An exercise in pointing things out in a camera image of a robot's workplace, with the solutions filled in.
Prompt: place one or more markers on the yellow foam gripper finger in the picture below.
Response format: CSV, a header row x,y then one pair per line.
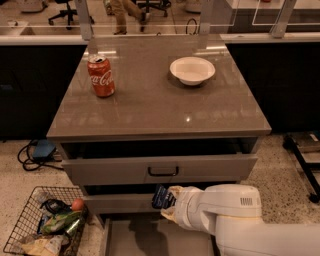
x,y
169,213
175,191

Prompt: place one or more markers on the dark blue rxbar wrapper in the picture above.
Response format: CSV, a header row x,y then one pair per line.
x,y
162,198

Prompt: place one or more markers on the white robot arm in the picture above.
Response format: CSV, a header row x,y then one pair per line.
x,y
232,214

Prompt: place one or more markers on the bottom grey drawer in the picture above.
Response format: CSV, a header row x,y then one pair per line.
x,y
149,234

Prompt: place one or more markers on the grey drawer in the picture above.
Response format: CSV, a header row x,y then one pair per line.
x,y
120,203
149,234
167,169

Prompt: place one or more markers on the top grey drawer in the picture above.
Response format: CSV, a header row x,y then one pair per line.
x,y
167,169

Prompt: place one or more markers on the middle grey drawer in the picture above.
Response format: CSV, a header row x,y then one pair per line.
x,y
120,203

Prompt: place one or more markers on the grey drawer cabinet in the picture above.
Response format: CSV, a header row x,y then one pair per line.
x,y
152,113

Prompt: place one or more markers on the orange ball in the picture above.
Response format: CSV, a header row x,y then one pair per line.
x,y
77,204

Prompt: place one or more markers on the green snack bag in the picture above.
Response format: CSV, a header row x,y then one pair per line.
x,y
59,221

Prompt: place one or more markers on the yellow snack bag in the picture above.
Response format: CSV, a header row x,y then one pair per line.
x,y
44,246

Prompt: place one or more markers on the white bowl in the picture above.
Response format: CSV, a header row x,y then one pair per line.
x,y
192,71

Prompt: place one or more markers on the black rolling cart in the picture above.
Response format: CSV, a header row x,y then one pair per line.
x,y
306,148

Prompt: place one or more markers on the blue foot pedal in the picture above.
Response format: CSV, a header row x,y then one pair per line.
x,y
43,150

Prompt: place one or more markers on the red coca-cola can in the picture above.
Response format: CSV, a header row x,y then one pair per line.
x,y
100,73

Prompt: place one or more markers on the black office chair right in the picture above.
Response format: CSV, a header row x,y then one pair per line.
x,y
161,5

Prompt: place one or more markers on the black office chair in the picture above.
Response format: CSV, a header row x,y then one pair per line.
x,y
161,5
73,8

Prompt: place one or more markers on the black office chair left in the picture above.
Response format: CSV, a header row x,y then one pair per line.
x,y
73,8

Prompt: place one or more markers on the black wire basket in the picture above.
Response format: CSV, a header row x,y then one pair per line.
x,y
32,217

